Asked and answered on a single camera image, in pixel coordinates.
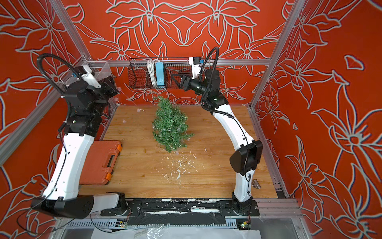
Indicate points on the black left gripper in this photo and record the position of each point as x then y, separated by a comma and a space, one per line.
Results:
108, 85

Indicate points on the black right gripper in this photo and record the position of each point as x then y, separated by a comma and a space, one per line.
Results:
190, 82

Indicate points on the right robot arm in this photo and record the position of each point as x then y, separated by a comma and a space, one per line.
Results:
205, 81

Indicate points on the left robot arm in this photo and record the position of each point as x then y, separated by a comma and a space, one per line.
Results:
86, 99

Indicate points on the small green christmas tree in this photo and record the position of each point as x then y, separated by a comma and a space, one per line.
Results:
170, 128

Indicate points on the teal box in basket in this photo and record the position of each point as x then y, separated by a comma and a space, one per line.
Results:
160, 70

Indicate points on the orange plastic tool case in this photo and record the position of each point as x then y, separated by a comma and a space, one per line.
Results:
100, 162

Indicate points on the clear acrylic wall bin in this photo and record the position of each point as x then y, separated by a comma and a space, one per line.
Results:
100, 73

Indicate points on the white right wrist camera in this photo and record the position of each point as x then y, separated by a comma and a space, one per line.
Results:
196, 65

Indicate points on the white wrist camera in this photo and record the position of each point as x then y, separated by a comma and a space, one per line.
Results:
87, 75
196, 65

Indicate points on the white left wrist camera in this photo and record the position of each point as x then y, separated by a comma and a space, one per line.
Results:
87, 75

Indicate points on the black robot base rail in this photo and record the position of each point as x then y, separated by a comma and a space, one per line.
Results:
146, 213

